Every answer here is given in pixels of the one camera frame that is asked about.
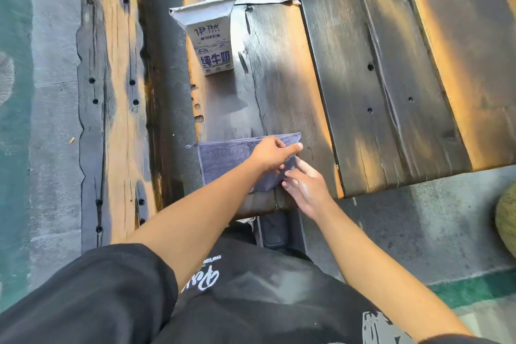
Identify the purple grey towel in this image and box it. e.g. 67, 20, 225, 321
186, 132, 302, 194

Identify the person's left hand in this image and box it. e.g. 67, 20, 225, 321
250, 136, 304, 174

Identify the white milk carton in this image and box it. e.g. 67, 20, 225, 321
169, 0, 238, 77

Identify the person's right hand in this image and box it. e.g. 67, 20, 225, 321
282, 156, 338, 222

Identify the green watermelon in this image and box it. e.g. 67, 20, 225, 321
494, 182, 516, 258

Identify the narrow weathered wooden bench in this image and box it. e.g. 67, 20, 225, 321
76, 0, 159, 255

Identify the person's right forearm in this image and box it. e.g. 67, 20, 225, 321
314, 199, 475, 343

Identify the dark wooden table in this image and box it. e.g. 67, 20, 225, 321
288, 0, 516, 198

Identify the person's left forearm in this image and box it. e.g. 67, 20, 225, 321
116, 152, 270, 293

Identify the black shoe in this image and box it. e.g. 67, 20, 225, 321
257, 212, 290, 250

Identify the wide weathered wooden bench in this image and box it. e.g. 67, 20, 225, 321
177, 0, 344, 220

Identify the black printed shirt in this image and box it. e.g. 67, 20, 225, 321
0, 230, 501, 344

